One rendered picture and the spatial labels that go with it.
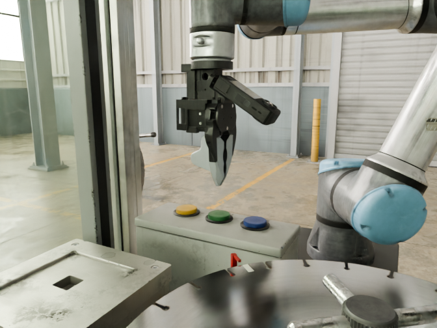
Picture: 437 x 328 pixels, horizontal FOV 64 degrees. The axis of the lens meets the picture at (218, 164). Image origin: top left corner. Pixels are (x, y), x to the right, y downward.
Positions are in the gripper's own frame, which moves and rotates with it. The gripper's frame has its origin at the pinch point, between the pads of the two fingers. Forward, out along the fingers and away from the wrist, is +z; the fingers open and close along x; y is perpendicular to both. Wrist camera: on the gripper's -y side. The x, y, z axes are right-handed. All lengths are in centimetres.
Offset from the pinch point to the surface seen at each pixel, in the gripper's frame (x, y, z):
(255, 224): 1.7, -7.1, 6.5
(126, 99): 4.3, 17.4, -13.6
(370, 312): 34.1, -26.9, -3.2
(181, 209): 1.3, 8.0, 6.5
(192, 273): 6.8, 2.2, 15.5
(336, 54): -548, 80, -72
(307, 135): -563, 123, 61
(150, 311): 33.7, -10.9, 2.3
